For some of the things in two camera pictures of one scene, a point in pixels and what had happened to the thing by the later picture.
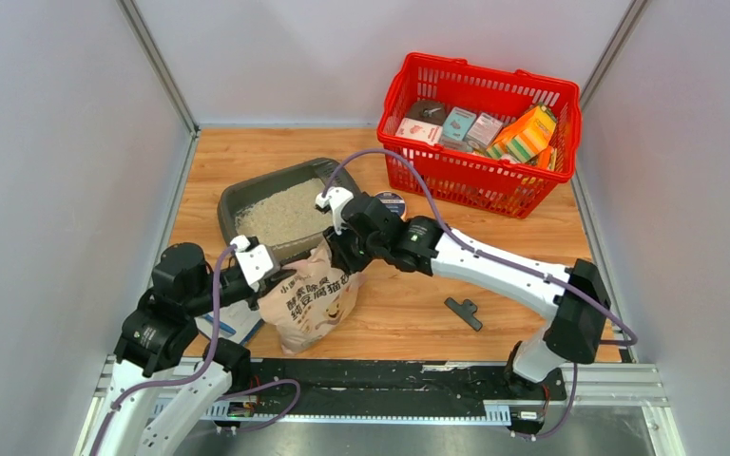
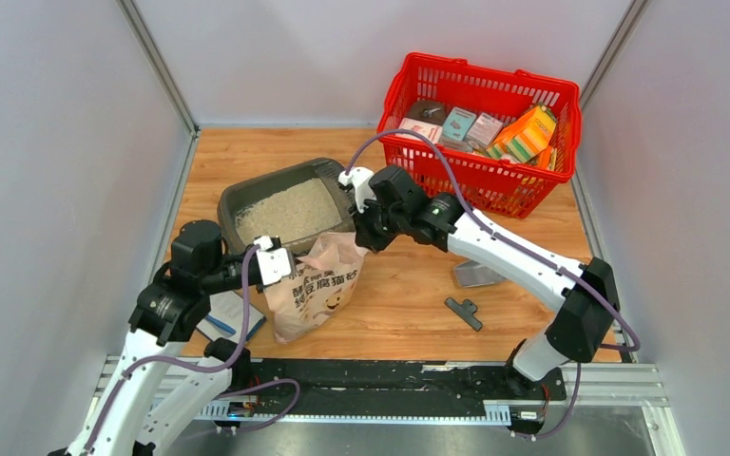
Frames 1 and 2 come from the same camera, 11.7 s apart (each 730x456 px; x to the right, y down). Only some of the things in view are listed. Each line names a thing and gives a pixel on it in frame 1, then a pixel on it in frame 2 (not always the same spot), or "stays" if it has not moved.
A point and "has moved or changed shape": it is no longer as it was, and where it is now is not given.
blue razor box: (236, 323) stays
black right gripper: (339, 256) -> (366, 237)
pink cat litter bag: (317, 300) has moved or changed shape
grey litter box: (280, 210) stays
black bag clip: (465, 312) stays
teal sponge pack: (458, 123) stays
